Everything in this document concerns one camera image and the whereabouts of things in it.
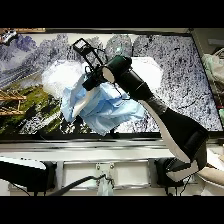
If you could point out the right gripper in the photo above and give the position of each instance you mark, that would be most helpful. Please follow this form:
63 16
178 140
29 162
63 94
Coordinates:
95 78

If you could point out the light blue shirt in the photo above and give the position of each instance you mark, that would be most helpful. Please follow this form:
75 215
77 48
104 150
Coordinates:
106 110

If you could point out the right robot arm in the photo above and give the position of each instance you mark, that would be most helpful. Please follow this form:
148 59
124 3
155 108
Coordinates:
176 126

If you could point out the heap of clothes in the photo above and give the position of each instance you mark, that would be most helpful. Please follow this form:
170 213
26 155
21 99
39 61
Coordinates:
213 68

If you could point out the silver frame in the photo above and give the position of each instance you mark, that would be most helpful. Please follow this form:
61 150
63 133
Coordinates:
83 155

